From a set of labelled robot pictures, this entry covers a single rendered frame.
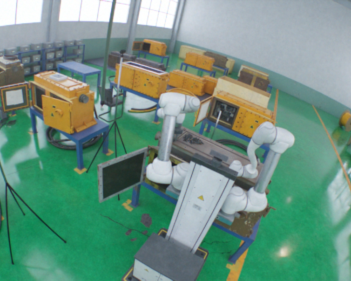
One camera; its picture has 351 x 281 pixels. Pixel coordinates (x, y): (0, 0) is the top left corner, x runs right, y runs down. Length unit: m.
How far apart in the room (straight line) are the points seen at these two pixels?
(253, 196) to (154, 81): 4.23
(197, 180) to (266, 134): 0.60
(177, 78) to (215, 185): 7.40
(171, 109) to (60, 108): 2.37
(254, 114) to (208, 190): 3.30
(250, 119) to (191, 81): 4.26
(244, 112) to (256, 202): 3.18
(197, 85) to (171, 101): 6.74
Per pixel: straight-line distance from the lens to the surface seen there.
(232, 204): 1.73
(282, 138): 1.59
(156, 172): 1.71
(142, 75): 5.57
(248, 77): 10.49
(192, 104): 1.59
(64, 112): 3.58
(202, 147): 2.41
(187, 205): 1.76
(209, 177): 1.50
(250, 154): 1.73
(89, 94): 3.79
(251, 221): 2.42
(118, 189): 2.55
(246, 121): 4.76
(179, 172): 1.73
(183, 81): 8.57
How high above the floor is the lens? 2.59
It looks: 31 degrees down
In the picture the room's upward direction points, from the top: 14 degrees clockwise
